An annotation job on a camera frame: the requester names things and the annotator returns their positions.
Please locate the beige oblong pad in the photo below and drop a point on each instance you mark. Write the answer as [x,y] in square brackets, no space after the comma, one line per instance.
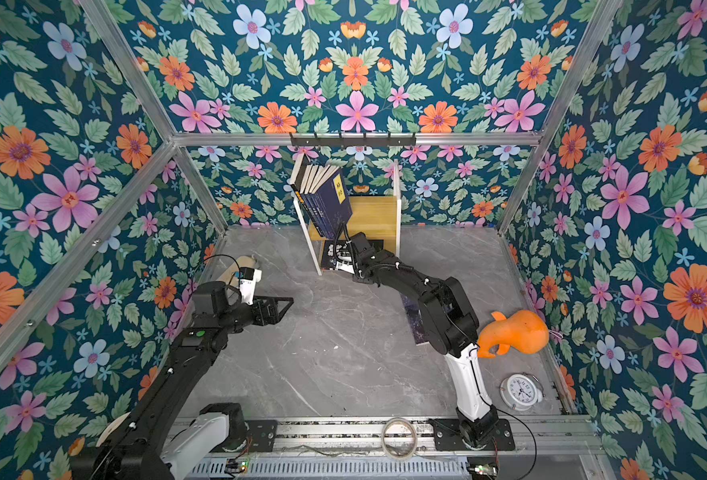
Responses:
[232,274]

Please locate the wooden white bookshelf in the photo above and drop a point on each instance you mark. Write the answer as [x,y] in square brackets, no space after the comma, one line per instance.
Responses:
[378,217]

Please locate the orange gourd toy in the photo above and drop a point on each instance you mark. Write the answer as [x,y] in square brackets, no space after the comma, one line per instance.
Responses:
[525,331]

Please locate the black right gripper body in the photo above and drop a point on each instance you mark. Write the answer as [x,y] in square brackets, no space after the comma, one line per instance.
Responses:
[358,277]

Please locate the black wolf cover book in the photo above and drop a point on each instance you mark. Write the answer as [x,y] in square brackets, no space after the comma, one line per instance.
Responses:
[332,249]

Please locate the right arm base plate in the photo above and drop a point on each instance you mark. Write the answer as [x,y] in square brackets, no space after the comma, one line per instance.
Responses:
[497,434]

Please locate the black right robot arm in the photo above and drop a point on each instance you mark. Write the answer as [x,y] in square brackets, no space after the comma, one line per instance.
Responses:
[450,325]

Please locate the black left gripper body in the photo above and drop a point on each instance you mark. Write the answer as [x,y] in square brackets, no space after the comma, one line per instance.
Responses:
[262,319]

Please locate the black book on shelf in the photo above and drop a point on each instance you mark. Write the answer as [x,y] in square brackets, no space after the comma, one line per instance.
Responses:
[295,181]

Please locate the blue book yellow label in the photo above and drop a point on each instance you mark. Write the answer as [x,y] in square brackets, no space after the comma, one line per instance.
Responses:
[323,223]
[306,197]

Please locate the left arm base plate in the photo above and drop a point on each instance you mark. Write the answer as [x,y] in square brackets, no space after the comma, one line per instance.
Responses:
[255,436]

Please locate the dark portrait book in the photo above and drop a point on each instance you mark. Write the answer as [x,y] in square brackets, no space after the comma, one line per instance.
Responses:
[413,313]

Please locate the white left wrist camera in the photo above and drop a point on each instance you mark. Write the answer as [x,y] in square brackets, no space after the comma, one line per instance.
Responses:
[248,277]

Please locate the cream round clock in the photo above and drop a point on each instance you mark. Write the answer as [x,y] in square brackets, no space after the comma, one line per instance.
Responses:
[110,428]

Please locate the black hook rail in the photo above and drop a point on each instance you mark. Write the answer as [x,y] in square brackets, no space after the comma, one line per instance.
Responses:
[339,140]

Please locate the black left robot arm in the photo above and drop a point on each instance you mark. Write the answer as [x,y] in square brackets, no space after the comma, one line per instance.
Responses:
[139,445]

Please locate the white alarm clock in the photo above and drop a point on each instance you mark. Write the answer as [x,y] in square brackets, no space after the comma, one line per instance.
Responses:
[521,391]

